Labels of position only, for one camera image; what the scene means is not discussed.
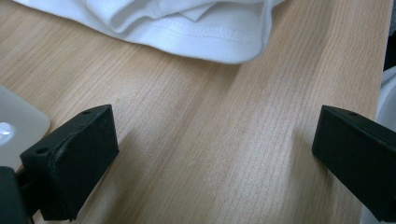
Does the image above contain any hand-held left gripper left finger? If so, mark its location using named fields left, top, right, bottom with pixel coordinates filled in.
left=20, top=104, right=120, bottom=222

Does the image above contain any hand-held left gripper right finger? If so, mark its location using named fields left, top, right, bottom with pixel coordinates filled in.
left=311, top=105, right=396, bottom=223

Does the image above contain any white garment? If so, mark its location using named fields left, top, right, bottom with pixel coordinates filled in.
left=12, top=0, right=285, bottom=65

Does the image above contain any white round object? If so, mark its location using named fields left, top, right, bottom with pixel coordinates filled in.
left=375, top=65, right=396, bottom=131

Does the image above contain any pale grey rounded flat base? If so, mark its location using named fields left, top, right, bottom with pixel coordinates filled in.
left=0, top=85, right=51, bottom=173

